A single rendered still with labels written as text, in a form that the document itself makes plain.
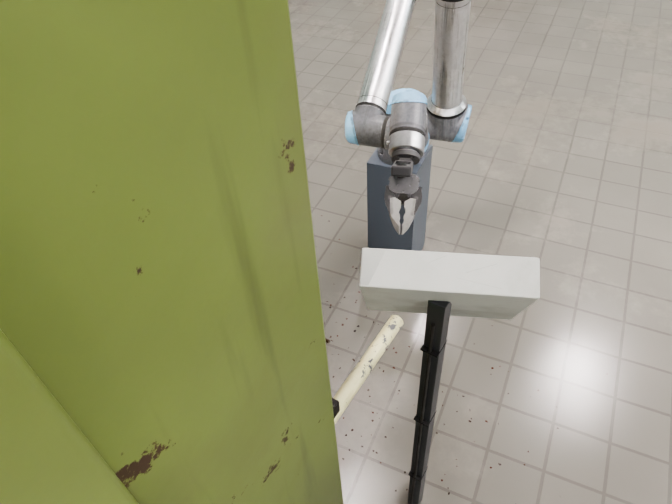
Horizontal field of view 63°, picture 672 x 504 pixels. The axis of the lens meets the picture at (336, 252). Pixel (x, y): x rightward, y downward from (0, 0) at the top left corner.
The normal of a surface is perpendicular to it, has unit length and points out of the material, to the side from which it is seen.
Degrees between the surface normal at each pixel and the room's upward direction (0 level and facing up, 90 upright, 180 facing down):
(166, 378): 90
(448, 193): 0
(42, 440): 90
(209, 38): 90
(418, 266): 30
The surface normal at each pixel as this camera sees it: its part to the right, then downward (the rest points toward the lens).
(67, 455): 0.84, 0.35
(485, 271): -0.11, -0.26
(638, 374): -0.05, -0.71
